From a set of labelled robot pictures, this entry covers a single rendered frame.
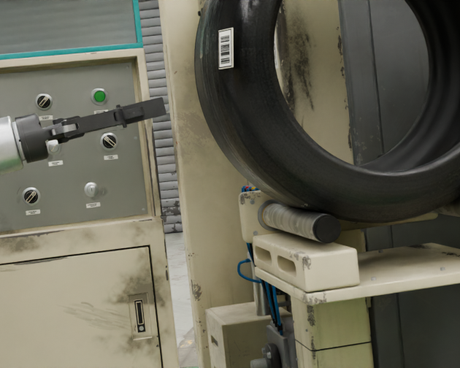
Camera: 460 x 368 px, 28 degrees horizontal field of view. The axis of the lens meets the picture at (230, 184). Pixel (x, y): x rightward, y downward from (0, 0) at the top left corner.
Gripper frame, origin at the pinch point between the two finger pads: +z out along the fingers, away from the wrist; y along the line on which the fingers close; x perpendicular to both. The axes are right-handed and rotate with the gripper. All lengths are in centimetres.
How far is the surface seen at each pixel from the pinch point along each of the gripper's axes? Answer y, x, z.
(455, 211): -4, 29, 47
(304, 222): -8.0, 23.6, 19.8
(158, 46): 908, -88, 143
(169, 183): 911, 69, 116
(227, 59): -10.5, -4.4, 13.3
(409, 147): 15, 18, 49
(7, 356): 48, 42, -35
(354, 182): -11.6, 19.1, 28.2
